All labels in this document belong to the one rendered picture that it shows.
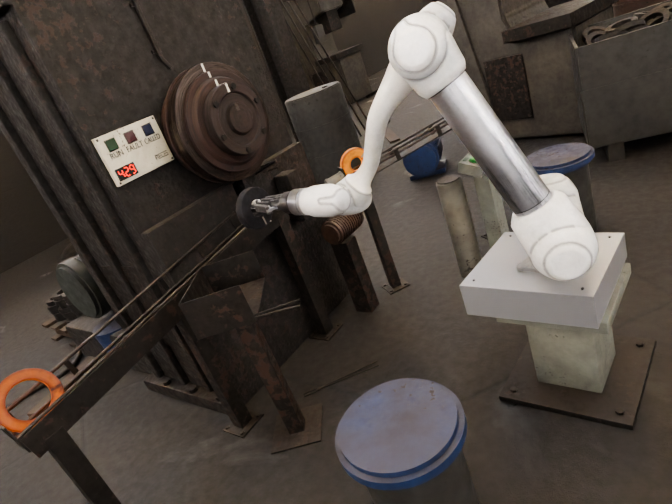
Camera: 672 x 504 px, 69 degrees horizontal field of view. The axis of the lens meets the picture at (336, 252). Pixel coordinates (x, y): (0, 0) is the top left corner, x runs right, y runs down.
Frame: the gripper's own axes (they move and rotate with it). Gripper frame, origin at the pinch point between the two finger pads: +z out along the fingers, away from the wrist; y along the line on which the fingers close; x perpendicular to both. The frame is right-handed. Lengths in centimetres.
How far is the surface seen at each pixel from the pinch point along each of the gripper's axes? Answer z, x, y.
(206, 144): 20.6, 22.5, 6.9
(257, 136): 15.1, 17.2, 28.0
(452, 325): -43, -82, 43
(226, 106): 16.8, 32.4, 19.9
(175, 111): 24.6, 37.2, 2.8
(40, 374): 28, -17, -79
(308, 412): -6, -83, -20
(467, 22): 27, 15, 296
